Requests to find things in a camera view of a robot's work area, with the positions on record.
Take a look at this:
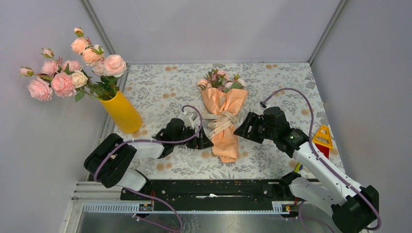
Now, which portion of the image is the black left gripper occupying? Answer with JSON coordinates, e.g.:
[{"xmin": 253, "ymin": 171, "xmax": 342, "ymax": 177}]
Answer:
[{"xmin": 172, "ymin": 125, "xmax": 213, "ymax": 149}]

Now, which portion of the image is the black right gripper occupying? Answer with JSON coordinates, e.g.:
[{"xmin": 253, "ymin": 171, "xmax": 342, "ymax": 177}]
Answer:
[{"xmin": 233, "ymin": 112, "xmax": 277, "ymax": 144}]

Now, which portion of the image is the cream printed ribbon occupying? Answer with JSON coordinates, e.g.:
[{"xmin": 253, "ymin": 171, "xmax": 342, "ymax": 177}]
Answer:
[{"xmin": 202, "ymin": 110, "xmax": 239, "ymax": 139}]

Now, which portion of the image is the orange paper bouquet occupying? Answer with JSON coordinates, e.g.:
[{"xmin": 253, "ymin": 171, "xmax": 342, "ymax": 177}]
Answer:
[{"xmin": 197, "ymin": 69, "xmax": 248, "ymax": 163}]

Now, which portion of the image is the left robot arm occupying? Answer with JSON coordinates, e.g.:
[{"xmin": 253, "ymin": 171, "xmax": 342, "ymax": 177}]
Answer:
[{"xmin": 84, "ymin": 118, "xmax": 214, "ymax": 200}]

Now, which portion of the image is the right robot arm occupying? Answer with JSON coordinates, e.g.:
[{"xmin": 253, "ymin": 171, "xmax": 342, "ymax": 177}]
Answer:
[{"xmin": 234, "ymin": 107, "xmax": 379, "ymax": 233}]

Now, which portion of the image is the yellow vase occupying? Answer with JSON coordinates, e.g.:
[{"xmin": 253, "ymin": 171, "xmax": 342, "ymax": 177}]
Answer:
[{"xmin": 99, "ymin": 91, "xmax": 143, "ymax": 134}]

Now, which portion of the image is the pink rose bunch in vase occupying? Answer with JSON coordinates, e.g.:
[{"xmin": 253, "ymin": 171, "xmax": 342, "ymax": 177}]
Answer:
[{"xmin": 19, "ymin": 28, "xmax": 127, "ymax": 101}]

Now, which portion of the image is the floral patterned table mat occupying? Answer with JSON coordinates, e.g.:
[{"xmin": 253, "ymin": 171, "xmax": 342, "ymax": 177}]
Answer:
[{"xmin": 123, "ymin": 63, "xmax": 328, "ymax": 179}]

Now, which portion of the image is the yellow triangular plastic toy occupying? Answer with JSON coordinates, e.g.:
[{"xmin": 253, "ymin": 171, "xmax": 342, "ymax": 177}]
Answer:
[{"xmin": 312, "ymin": 125, "xmax": 334, "ymax": 158}]

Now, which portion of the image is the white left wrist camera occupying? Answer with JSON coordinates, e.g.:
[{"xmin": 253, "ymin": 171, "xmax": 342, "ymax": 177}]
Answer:
[{"xmin": 180, "ymin": 111, "xmax": 198, "ymax": 129}]

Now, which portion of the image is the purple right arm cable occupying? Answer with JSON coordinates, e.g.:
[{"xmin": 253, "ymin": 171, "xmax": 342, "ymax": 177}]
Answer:
[{"xmin": 260, "ymin": 87, "xmax": 382, "ymax": 233}]

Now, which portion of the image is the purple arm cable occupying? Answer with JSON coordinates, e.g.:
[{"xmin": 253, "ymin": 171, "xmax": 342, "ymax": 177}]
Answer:
[
  {"xmin": 93, "ymin": 104, "xmax": 204, "ymax": 233},
  {"xmin": 260, "ymin": 87, "xmax": 382, "ymax": 233}
]

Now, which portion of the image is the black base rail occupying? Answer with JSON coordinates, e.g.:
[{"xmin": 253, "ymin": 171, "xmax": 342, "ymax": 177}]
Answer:
[{"xmin": 120, "ymin": 179, "xmax": 300, "ymax": 212}]

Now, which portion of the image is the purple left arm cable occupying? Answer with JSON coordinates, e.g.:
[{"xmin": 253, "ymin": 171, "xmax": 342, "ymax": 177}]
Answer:
[{"xmin": 93, "ymin": 104, "xmax": 204, "ymax": 233}]

